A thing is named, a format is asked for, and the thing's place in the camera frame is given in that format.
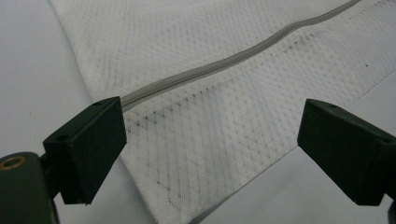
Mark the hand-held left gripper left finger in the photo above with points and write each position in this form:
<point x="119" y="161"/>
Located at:
<point x="90" y="149"/>

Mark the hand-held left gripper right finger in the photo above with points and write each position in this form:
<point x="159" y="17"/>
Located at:
<point x="348" y="155"/>

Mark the white mesh zipper bag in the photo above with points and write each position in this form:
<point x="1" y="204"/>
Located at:
<point x="218" y="118"/>

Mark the light blue table mat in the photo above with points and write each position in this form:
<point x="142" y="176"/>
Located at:
<point x="31" y="77"/>

